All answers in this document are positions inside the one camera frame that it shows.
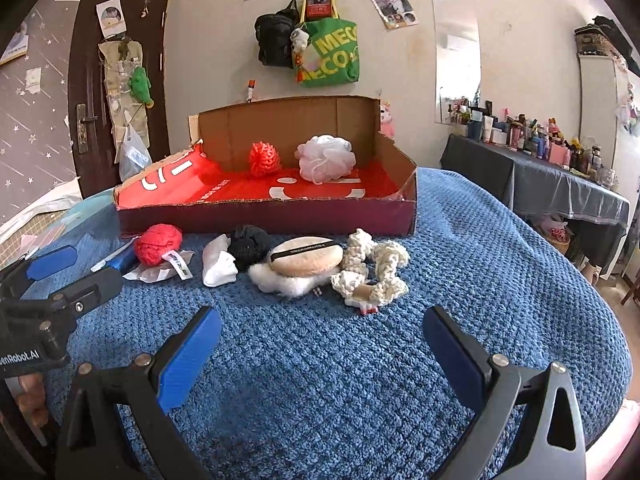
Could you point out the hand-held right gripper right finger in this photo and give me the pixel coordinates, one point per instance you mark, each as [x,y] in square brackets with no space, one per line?
[450,355]

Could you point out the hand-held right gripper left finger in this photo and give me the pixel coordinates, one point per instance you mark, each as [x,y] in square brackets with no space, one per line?
[190,355]

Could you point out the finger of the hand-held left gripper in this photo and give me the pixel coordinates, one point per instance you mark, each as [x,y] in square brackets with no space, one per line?
[95,285]
[50,262]

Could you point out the blue tissue pack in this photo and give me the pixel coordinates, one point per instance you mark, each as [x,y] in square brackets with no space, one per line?
[120,260]

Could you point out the red yarn ball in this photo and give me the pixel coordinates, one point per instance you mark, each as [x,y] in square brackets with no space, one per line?
[157,244]

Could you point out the white gauze cloth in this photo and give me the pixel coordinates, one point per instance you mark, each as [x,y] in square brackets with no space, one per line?
[217,267]

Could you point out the white cotton wad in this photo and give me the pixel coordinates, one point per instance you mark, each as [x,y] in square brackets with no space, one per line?
[280,286]

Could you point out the beige powder puff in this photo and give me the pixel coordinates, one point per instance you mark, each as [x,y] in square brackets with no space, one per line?
[305,260]

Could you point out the red-lined cardboard box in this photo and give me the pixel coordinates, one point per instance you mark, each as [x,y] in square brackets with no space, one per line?
[300,217]

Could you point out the person's left hand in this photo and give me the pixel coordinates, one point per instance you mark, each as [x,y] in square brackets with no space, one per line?
[31,400]

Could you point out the black scrubber ball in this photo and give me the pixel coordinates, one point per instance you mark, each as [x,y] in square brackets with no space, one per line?
[247,245]

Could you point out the clear plastic bag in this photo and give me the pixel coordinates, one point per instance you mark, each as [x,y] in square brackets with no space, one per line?
[134,157]

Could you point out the blue knitted blanket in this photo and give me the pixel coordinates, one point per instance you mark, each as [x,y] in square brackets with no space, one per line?
[320,385]

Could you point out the red-print plastic bag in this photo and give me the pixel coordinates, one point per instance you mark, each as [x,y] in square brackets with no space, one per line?
[557,232]

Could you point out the pink bed sheet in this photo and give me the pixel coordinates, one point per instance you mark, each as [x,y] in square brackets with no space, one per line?
[617,445]

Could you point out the grey tablecloth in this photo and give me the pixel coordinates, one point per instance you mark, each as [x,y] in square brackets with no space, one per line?
[550,185]

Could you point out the green plush toy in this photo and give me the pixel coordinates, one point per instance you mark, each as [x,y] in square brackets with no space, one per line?
[140,85]

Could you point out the beige hanging organizer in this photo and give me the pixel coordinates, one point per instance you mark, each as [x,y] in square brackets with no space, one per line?
[117,70]

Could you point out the red mesh scrubber ball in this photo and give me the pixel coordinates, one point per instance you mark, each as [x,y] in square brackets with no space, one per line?
[264,160]

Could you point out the dark brown door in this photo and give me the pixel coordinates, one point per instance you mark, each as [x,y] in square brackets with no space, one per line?
[155,60]

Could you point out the white bath loofah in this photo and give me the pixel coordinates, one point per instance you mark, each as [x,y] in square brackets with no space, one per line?
[325,160]

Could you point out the pink plush toy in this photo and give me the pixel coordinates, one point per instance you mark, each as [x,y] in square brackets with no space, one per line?
[386,120]

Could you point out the white red-capped bottle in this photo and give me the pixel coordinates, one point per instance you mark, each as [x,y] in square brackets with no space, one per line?
[250,91]

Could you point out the door photo print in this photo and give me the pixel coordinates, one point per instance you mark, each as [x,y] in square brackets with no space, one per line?
[111,16]

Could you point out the tall standing mirror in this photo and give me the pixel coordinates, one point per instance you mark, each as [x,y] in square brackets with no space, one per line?
[602,105]

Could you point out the black backpack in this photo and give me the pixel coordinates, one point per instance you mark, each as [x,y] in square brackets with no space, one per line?
[275,35]

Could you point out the panda plush charm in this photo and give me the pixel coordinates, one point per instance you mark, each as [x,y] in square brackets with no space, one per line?
[300,40]

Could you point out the green tote bag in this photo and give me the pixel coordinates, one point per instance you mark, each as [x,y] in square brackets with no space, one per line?
[330,55]

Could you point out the red framed picture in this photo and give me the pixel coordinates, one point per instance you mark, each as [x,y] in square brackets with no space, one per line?
[319,5]

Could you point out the wall calendar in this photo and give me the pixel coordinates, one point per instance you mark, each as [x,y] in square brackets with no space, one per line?
[15,42]

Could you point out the wall mirror sheet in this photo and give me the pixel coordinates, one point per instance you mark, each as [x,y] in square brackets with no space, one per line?
[455,60]

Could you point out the photo wall poster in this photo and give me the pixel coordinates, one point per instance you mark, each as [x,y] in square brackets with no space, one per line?
[394,7]

